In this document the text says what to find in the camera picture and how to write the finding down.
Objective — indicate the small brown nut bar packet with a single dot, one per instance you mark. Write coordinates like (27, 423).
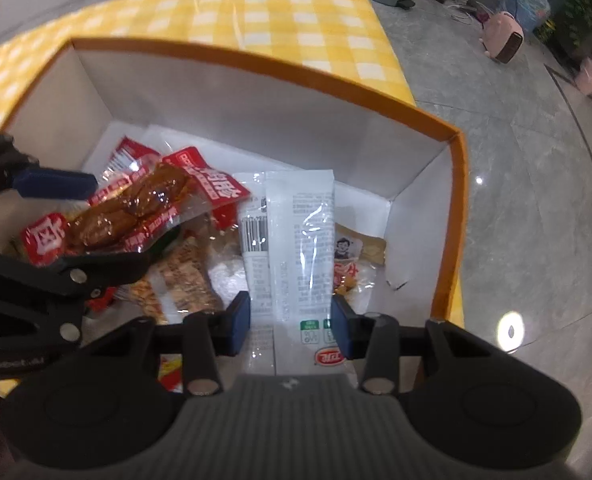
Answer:
(143, 299)

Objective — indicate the beige packet with cartoon face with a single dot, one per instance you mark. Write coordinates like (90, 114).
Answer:
(351, 251)

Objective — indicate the orange cardboard box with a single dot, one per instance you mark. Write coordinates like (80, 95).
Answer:
(276, 110)

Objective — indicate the long white snack packet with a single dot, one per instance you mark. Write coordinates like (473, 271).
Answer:
(301, 240)

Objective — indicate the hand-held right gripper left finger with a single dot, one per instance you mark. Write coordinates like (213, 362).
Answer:
(238, 324)

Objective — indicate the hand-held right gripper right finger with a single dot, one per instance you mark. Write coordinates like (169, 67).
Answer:
(341, 329)

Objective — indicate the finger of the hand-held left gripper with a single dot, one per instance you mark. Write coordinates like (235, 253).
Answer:
(101, 266)
(56, 184)

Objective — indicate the pink fan heater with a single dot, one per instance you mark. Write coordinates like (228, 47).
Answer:
(503, 37)

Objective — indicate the yellow checked tablecloth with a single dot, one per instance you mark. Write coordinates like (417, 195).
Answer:
(301, 20)

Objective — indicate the red packet with white label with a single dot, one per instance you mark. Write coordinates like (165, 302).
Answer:
(126, 155)

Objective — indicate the red and yellow packet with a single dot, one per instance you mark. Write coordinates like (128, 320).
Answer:
(171, 373)

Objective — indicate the large brown nut bar packet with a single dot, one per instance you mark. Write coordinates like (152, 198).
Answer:
(186, 280)

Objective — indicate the red packet with brown meat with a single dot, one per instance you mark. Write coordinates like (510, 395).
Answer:
(136, 200)

